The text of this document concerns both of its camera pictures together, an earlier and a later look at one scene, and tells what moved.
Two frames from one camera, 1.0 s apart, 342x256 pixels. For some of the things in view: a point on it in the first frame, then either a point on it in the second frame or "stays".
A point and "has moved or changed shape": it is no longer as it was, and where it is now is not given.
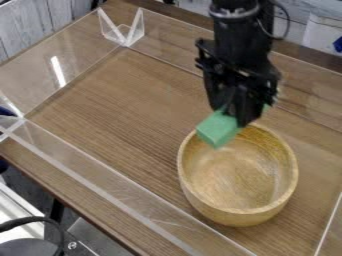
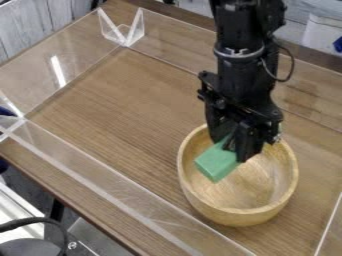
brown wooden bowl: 239,183 stays
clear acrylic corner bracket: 123,34 stays
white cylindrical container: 322,30 stays
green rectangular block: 219,126 has moved or changed shape
